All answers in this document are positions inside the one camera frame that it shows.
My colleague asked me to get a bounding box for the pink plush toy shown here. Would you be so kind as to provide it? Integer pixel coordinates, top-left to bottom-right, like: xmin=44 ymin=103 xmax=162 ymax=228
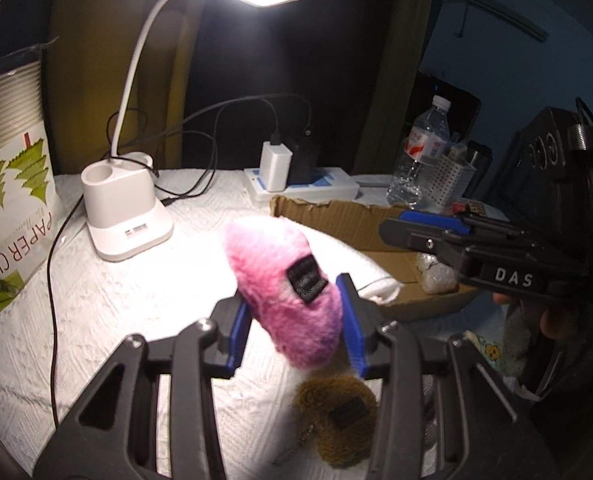
xmin=224 ymin=216 xmax=344 ymax=371

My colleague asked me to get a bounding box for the paper cup package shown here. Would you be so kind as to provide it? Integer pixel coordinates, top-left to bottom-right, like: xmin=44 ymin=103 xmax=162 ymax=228
xmin=0 ymin=40 xmax=58 ymax=317

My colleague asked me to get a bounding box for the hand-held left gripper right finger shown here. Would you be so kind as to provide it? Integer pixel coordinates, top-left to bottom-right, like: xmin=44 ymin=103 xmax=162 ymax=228
xmin=336 ymin=272 xmax=559 ymax=480

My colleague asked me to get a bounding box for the clear water bottle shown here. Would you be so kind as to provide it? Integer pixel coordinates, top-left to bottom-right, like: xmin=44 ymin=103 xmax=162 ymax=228
xmin=386 ymin=95 xmax=452 ymax=210

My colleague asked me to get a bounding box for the white power strip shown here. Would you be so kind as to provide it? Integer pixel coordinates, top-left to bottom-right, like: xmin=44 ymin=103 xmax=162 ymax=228
xmin=244 ymin=166 xmax=360 ymax=206

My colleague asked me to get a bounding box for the brown plush toy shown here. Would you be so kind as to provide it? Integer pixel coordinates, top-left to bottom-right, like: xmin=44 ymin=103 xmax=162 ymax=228
xmin=292 ymin=376 xmax=380 ymax=470

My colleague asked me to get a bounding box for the black charger cable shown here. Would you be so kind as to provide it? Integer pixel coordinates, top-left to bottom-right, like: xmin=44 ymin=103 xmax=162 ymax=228
xmin=152 ymin=96 xmax=283 ymax=207

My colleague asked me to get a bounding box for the yellow curtain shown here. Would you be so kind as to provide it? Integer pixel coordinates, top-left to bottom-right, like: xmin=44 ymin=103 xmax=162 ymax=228
xmin=46 ymin=0 xmax=439 ymax=177

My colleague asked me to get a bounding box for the person's right hand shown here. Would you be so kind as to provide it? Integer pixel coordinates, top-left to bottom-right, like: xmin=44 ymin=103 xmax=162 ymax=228
xmin=493 ymin=291 xmax=579 ymax=343

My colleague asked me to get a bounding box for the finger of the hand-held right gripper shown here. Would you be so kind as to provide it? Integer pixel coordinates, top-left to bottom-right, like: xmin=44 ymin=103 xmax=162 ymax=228
xmin=379 ymin=217 xmax=469 ymax=267
xmin=399 ymin=210 xmax=522 ymax=242

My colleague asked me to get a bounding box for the white desk lamp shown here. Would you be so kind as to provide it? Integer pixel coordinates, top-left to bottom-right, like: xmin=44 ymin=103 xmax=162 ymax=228
xmin=80 ymin=0 xmax=307 ymax=262

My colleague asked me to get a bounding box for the white towel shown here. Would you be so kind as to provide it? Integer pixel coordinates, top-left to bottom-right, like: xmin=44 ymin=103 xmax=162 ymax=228
xmin=301 ymin=225 xmax=403 ymax=306

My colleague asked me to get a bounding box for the white charger plug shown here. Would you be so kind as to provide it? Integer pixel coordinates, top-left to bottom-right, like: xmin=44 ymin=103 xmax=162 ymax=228
xmin=260 ymin=141 xmax=292 ymax=192

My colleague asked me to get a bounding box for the black lamp power cable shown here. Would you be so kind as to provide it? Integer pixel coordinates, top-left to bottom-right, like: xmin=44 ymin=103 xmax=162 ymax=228
xmin=46 ymin=194 xmax=85 ymax=428

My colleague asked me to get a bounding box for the cardboard box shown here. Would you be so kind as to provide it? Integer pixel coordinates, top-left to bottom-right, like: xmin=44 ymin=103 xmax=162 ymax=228
xmin=269 ymin=194 xmax=482 ymax=322

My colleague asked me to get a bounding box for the white perforated metal holder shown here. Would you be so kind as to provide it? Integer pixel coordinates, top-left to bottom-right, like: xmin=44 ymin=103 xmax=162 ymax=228
xmin=423 ymin=142 xmax=478 ymax=207

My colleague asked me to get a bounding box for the cartoon printed cloth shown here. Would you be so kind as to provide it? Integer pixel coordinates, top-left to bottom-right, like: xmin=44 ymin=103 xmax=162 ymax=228
xmin=463 ymin=331 xmax=507 ymax=376

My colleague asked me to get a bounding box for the black power adapter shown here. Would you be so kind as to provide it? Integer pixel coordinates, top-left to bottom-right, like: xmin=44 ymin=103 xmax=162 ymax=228
xmin=285 ymin=135 xmax=322 ymax=186

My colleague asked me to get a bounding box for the wall air conditioner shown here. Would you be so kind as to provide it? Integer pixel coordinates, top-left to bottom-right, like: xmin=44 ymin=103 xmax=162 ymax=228
xmin=463 ymin=0 xmax=549 ymax=43

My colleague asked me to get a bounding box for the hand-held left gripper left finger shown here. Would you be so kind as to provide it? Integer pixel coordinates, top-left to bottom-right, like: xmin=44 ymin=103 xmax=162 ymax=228
xmin=32 ymin=297 xmax=252 ymax=480

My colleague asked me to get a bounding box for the black adapter cable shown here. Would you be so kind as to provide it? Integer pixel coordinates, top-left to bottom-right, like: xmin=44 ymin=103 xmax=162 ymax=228
xmin=107 ymin=92 xmax=313 ymax=157

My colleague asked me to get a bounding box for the white plastic bag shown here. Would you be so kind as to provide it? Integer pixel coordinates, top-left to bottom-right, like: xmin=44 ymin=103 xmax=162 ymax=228
xmin=415 ymin=252 xmax=459 ymax=295

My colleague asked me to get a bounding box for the white textured table cover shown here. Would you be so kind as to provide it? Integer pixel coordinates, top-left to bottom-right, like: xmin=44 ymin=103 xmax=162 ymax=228
xmin=0 ymin=167 xmax=507 ymax=480

